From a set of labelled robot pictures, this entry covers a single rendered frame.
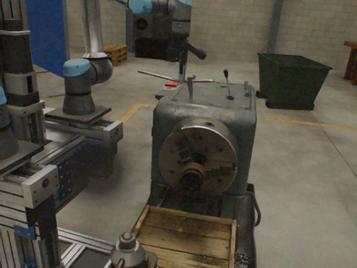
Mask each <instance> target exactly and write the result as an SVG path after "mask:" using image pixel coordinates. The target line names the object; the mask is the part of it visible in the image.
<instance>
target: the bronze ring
mask: <svg viewBox="0 0 357 268"><path fill-rule="evenodd" d="M205 179H206V170H205V169H204V167H203V166H201V165H200V164H197V163H189V164H186V165H185V166H184V167H183V168H182V171H181V184H182V187H183V188H184V189H186V190H188V191H191V192H194V191H197V190H198V189H200V188H201V186H202V184H203V182H204V181H205Z"/></svg>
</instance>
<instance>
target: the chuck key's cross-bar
mask: <svg viewBox="0 0 357 268"><path fill-rule="evenodd" d="M138 73H142V74H147V75H151V76H156V77H159V78H164V79H166V80H170V81H173V82H178V83H179V82H180V81H179V80H177V79H174V78H170V77H167V76H163V75H158V74H154V73H149V72H146V71H142V70H138ZM192 82H193V83H213V82H214V80H193V81H192ZM182 83H188V80H184V81H183V82H182Z"/></svg>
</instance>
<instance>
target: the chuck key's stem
mask: <svg viewBox="0 0 357 268"><path fill-rule="evenodd" d="M192 81H193V78H192V76H188V88H189V93H190V96H189V97H190V103H192V102H193V96H192V91H193V82H192Z"/></svg>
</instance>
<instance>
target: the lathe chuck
mask: <svg viewBox="0 0 357 268"><path fill-rule="evenodd" d="M206 123H211V124H213V125H214V126H208V125H206ZM180 129H182V130H183V132H184V134H185V136H187V138H188V140H189V142H190V144H191V145H192V147H193V149H194V151H195V152H196V153H197V154H202V155H204V156H205V157H206V158H207V160H212V161H227V162H235V163H236V171H231V176H221V175H219V178H212V177H211V178H210V180H207V179H205V181H204V182H203V184H202V186H201V188H200V189H198V190H197V191H194V192H191V191H188V190H186V191H185V193H184V195H188V196H191V197H196V198H206V197H212V196H215V195H217V194H220V193H221V192H223V191H225V190H226V189H227V188H228V187H229V186H230V185H231V183H232V182H233V180H234V178H235V177H236V175H237V168H238V147H237V144H236V142H235V141H234V138H233V137H232V135H231V134H230V133H229V131H228V130H226V129H225V128H224V127H223V126H221V125H220V124H218V123H216V122H214V121H210V120H207V119H190V120H188V121H184V122H181V123H180V124H178V125H177V126H176V127H174V128H173V129H172V130H171V132H170V133H169V134H168V136H167V137H166V139H165V141H164V142H163V144H162V145H161V148H160V152H159V156H158V163H159V167H160V171H161V173H162V176H163V177H164V178H165V180H166V181H167V182H168V183H169V184H170V186H171V187H172V188H174V189H175V187H177V184H178V183H179V181H180V180H181V171H182V168H183V164H182V163H181V161H182V158H181V156H180V155H179V149H178V147H177V146H176V144H175V143H174V142H173V141H174V139H175V138H176V136H175V135H174V132H176V131H178V130H180Z"/></svg>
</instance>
